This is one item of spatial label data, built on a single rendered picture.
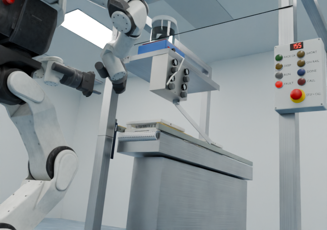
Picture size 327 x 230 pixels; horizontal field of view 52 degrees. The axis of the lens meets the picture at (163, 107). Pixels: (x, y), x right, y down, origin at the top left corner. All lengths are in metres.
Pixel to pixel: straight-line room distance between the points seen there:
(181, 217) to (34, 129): 1.02
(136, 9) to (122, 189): 5.50
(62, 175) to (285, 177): 0.82
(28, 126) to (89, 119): 6.23
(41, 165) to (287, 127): 0.93
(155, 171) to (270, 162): 3.42
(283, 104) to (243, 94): 4.21
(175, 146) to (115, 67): 0.67
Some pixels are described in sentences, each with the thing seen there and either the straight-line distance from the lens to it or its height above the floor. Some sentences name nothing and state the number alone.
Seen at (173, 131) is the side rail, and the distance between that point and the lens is 1.83.
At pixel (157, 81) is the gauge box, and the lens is 1.78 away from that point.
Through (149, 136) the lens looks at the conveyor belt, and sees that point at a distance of 1.74.
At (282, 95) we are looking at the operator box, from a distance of 1.32.
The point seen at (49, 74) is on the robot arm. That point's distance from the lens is 1.55.
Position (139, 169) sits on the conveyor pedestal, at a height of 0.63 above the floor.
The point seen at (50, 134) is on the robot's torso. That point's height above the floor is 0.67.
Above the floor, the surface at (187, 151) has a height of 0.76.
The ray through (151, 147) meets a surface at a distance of 1.74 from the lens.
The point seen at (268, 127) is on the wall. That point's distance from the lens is 5.20.
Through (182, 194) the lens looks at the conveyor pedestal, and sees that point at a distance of 1.98.
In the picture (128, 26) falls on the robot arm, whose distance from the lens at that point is 1.15.
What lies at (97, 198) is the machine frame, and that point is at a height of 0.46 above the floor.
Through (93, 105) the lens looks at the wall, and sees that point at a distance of 7.59.
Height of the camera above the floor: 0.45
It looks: 16 degrees up
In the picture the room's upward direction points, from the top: 5 degrees clockwise
